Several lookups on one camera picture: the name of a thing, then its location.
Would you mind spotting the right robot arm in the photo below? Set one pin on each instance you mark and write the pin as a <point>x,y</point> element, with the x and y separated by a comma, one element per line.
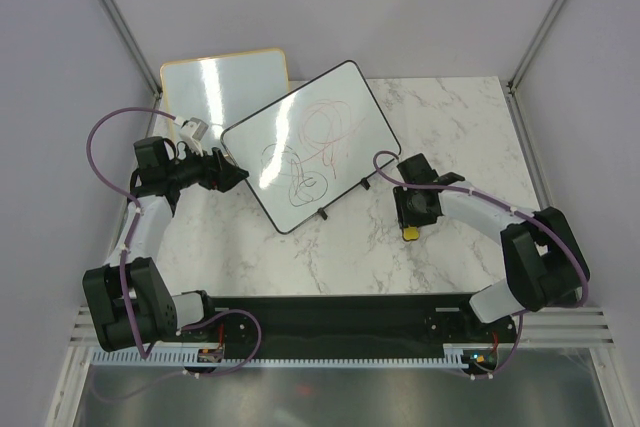
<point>543,263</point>

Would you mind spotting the aluminium frame right post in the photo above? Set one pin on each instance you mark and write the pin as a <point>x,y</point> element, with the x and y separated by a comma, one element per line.
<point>541,33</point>

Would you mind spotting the black stand foot of black board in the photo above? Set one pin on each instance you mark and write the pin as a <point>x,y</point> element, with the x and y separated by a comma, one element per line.
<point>365,183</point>

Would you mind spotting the aluminium frame left post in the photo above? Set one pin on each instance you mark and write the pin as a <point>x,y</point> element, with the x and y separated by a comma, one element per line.
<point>130,43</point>

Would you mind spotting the aluminium frame post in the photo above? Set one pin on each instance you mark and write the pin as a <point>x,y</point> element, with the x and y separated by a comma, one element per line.
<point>541,33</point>
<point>130,43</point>

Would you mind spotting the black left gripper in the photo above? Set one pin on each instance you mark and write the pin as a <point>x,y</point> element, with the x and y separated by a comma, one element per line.
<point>218,170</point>

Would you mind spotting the black-framed whiteboard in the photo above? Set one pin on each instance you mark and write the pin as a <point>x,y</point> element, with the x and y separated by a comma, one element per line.
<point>312,146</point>

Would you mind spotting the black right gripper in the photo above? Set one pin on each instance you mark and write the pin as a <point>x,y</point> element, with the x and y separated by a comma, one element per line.
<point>404,216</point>

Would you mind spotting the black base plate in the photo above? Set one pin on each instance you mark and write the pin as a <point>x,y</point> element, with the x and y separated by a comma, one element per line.
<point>343,328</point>

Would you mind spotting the yellow bone-shaped eraser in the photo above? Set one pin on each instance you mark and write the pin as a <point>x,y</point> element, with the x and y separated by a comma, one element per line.
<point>410,233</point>

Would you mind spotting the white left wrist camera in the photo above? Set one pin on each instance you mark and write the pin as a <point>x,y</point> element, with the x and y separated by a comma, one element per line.
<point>192,133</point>

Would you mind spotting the aluminium rail front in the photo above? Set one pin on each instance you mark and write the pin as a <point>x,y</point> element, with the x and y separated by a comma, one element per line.
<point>548,328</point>

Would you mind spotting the yellow-framed whiteboard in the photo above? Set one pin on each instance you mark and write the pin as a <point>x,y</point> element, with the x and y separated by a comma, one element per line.
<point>223,90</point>

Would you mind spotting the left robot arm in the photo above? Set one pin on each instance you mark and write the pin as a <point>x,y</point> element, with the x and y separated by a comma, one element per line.
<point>129,303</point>

